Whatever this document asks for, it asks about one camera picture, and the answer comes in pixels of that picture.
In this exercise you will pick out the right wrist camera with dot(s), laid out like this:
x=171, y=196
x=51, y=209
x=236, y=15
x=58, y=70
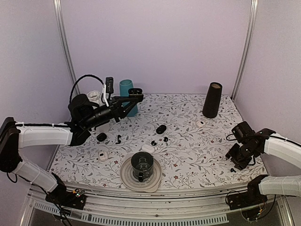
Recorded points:
x=242, y=130

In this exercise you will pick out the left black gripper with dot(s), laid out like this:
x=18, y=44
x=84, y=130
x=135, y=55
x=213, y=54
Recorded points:
x=121, y=111

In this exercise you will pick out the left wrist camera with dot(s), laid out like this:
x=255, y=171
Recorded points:
x=107, y=90

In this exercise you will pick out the aluminium frame post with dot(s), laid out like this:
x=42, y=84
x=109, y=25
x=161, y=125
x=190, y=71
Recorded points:
x=63, y=38
x=247, y=44

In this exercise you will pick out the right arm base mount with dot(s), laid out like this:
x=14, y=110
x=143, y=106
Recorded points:
x=239, y=200

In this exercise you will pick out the dark glass mug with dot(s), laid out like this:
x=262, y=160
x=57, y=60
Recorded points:
x=142, y=164

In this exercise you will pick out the grey ceramic plate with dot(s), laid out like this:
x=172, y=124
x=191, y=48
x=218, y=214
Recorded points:
x=151, y=185

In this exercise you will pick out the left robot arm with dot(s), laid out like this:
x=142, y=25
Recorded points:
x=85, y=115

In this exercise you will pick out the teal vase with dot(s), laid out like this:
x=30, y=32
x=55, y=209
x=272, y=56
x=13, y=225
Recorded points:
x=124, y=87

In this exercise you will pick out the white ribbed vase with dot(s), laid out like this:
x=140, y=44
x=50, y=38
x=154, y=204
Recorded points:
x=95, y=96

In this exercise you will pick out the black case with gold line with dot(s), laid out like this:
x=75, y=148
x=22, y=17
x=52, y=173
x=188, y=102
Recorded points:
x=136, y=93

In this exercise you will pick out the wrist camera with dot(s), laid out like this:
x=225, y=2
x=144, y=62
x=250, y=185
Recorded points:
x=242, y=130
x=107, y=90

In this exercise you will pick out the black oval earbud case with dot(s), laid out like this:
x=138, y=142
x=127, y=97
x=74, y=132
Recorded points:
x=161, y=129

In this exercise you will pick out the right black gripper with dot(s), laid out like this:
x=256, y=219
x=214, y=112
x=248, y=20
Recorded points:
x=239, y=165

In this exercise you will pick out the left aluminium frame post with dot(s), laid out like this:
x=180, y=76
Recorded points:
x=63, y=38

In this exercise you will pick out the dark brown vase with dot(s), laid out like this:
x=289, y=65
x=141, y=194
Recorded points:
x=212, y=101

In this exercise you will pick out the right aluminium frame post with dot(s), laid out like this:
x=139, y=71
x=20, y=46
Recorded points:
x=247, y=44

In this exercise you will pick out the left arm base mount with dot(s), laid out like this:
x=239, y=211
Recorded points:
x=75, y=199

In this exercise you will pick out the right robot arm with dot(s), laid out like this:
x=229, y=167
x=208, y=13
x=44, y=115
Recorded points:
x=250, y=145

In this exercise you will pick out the small black round case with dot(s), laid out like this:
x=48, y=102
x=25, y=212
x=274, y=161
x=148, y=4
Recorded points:
x=101, y=137

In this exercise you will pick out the cream earbud case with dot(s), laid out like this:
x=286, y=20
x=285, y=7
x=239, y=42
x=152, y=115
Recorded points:
x=201, y=124
x=103, y=156

